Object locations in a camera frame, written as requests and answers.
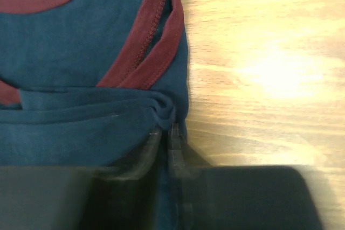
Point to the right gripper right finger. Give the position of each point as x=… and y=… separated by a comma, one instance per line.
x=237, y=197

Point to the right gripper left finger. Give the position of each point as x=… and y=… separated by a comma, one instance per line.
x=119, y=196

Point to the navy basketball jersey tank top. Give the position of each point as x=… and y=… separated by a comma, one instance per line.
x=84, y=82

